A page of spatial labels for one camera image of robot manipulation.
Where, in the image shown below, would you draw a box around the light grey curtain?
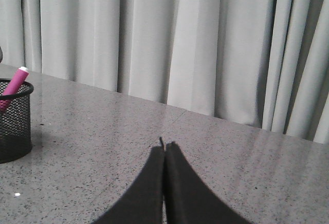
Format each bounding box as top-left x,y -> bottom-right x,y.
1,0 -> 328,144

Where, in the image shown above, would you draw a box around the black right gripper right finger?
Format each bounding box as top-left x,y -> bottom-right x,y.
164,142 -> 249,223

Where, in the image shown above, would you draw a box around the grey orange scissors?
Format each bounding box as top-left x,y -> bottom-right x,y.
0,47 -> 3,63

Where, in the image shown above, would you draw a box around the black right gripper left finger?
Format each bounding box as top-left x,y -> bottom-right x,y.
94,146 -> 165,223

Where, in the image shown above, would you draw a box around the black mesh pen cup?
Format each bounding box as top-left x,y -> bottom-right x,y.
1,82 -> 34,163

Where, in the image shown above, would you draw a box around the pink marker pen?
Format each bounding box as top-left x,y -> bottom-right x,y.
1,66 -> 29,113

